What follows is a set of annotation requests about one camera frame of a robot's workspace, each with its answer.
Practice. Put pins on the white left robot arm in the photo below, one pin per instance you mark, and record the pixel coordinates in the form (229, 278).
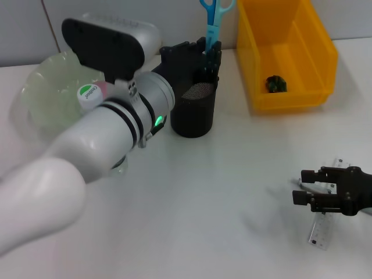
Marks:
(87, 139)

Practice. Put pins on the grey white pen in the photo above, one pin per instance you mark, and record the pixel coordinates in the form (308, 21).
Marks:
(308, 187)

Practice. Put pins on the clear plastic ruler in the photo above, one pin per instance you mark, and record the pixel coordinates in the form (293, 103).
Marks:
(319, 232)

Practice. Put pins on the blue scissors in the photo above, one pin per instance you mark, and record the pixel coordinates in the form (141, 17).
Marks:
(213, 23)

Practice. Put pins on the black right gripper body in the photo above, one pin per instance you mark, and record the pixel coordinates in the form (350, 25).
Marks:
(357, 190)

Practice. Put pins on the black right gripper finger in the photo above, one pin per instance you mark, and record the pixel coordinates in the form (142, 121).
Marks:
(315, 200)
(315, 175)

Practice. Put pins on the clear green-label water bottle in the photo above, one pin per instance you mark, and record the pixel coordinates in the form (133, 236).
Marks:
(88, 97)

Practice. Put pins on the pale green glass fruit plate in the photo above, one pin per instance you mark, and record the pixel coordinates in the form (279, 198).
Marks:
(52, 96)

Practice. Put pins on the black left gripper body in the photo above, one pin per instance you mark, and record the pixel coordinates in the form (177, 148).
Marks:
(180, 61)

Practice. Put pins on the yellow plastic bin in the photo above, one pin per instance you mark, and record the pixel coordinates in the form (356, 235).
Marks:
(290, 58)

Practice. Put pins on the green plastic wrapper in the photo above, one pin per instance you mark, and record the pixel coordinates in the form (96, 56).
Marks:
(276, 84)

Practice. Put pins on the pink peach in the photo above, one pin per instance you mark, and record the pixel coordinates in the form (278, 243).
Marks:
(106, 88)

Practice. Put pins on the black mesh pen cup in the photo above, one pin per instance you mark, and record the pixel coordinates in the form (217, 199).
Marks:
(191, 119)

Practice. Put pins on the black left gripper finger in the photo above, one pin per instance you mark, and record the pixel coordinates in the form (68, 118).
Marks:
(215, 61)
(203, 52)

